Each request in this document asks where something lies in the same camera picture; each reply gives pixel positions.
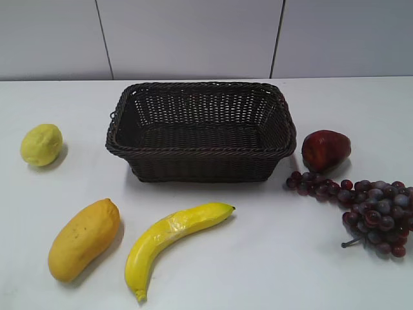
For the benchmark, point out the yellow lemon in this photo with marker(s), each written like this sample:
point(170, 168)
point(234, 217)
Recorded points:
point(41, 145)

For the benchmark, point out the dark woven wicker basket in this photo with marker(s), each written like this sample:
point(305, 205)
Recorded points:
point(205, 132)

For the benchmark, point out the yellow banana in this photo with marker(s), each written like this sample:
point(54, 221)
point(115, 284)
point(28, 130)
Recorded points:
point(164, 233)

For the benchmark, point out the dark red apple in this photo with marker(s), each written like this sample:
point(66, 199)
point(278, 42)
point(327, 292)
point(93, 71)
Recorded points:
point(324, 150)

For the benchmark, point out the orange yellow mango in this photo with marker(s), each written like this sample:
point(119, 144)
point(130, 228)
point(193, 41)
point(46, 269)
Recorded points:
point(87, 235)

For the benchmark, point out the purple grape bunch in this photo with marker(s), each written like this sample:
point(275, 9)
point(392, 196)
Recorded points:
point(377, 214)

